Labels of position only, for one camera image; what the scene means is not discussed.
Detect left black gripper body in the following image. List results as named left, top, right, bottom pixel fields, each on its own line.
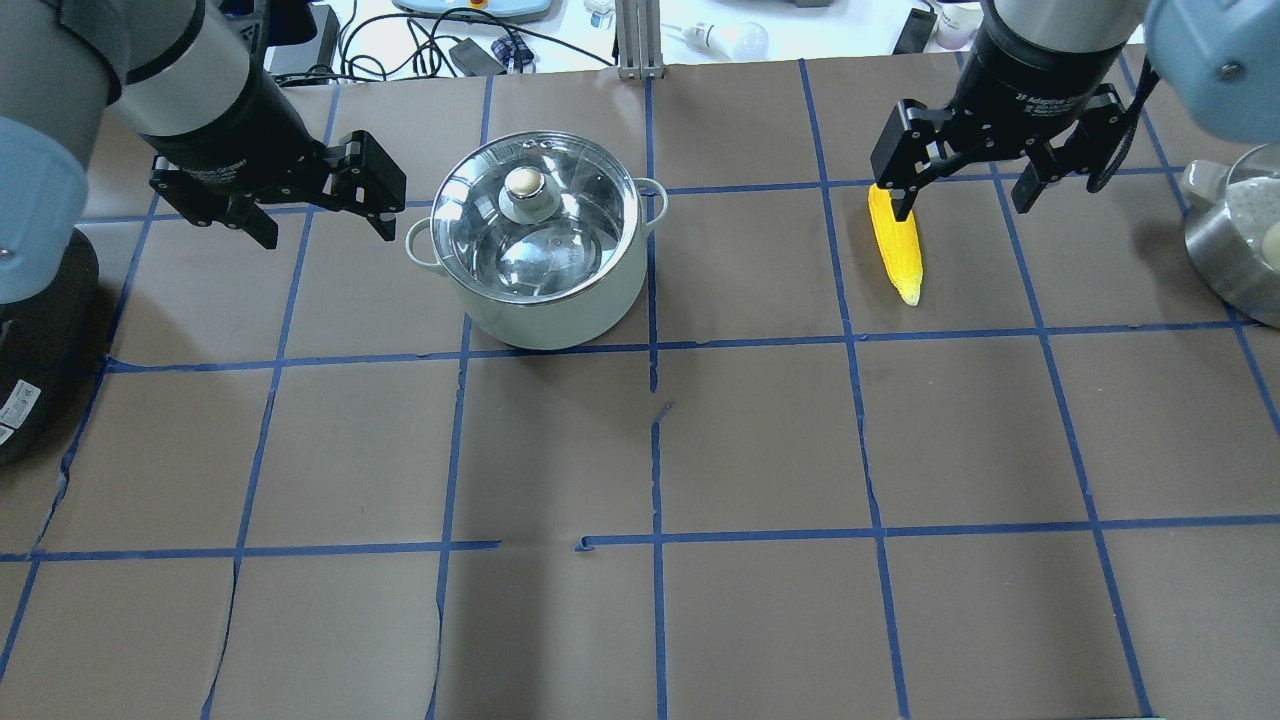
left=150, top=70, right=329, bottom=217

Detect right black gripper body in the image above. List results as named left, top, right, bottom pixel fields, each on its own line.
left=947, top=26, right=1123, bottom=165

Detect glass pot lid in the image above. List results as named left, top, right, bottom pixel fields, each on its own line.
left=404, top=131, right=655, bottom=306

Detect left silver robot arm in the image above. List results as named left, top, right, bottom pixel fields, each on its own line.
left=1, top=1, right=407, bottom=304

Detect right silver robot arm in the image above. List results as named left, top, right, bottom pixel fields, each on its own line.
left=870, top=1, right=1279, bottom=222

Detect yellow corn cob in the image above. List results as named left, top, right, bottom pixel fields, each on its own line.
left=867, top=184, right=924, bottom=307

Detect steel pot at edge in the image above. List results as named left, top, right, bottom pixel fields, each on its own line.
left=1180, top=142, right=1279, bottom=328

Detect pale green cooking pot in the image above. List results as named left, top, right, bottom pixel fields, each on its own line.
left=404, top=129, right=669, bottom=351

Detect white light bulb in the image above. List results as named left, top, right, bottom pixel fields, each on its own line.
left=660, top=20, right=771, bottom=61

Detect dark brown rice cooker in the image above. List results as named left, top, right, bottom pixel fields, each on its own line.
left=1, top=229, right=100, bottom=466

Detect aluminium frame post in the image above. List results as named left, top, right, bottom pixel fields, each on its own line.
left=614, top=0, right=666, bottom=81

